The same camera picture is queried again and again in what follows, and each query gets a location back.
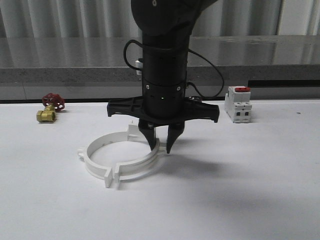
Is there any white half pipe clamp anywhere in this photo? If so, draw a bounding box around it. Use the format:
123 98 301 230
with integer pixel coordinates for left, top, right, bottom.
77 131 141 188
113 137 166 189

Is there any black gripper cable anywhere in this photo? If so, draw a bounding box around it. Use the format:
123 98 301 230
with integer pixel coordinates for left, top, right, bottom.
124 39 225 98

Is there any grey stone countertop ledge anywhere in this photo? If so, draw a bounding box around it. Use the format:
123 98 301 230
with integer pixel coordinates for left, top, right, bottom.
0 35 320 87

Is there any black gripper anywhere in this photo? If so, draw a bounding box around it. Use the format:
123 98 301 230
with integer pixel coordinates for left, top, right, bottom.
107 45 220 154

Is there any white circuit breaker red switch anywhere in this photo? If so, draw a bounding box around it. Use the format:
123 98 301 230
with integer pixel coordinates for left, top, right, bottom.
224 86 252 124

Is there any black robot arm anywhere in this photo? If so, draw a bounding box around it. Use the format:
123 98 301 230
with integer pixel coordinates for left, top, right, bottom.
107 0 220 151

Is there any brass valve red handwheel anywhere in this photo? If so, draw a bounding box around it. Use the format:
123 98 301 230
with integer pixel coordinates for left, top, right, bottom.
36 93 65 123

